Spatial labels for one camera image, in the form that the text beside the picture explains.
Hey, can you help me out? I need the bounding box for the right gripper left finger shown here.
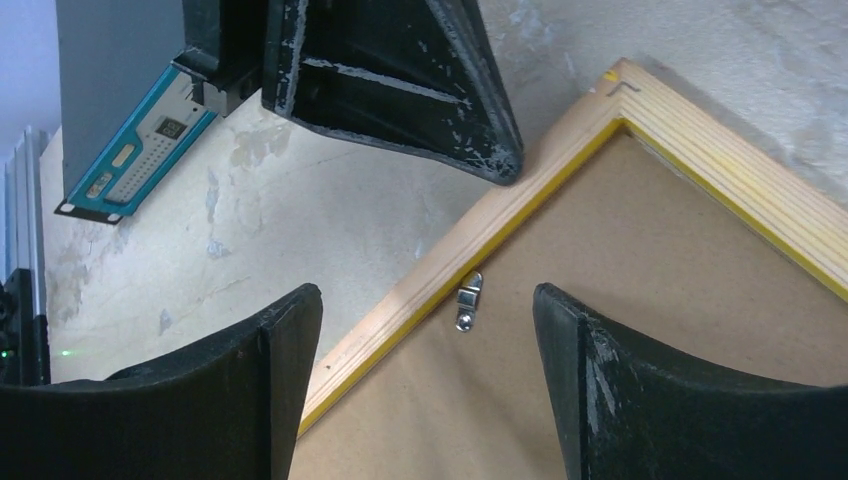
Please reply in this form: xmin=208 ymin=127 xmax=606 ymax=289
xmin=1 ymin=283 xmax=323 ymax=479

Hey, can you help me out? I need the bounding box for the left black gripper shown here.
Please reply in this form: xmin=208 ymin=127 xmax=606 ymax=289
xmin=172 ymin=0 xmax=524 ymax=185

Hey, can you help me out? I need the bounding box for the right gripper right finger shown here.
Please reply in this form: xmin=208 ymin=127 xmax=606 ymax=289
xmin=532 ymin=283 xmax=847 ymax=479

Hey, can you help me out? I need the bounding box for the brown backing board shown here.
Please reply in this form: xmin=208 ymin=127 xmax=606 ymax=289
xmin=290 ymin=135 xmax=847 ymax=479

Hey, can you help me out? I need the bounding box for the yellow picture frame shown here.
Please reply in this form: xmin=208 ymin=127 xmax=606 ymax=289
xmin=300 ymin=58 xmax=847 ymax=430

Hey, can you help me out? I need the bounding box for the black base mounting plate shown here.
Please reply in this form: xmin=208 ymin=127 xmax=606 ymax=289
xmin=1 ymin=268 xmax=51 ymax=387

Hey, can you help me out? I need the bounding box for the dark blue flat box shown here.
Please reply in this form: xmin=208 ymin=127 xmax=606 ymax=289
xmin=55 ymin=0 xmax=216 ymax=225

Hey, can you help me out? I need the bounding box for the aluminium rail frame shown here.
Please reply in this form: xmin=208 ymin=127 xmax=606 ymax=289
xmin=1 ymin=127 xmax=50 ymax=315

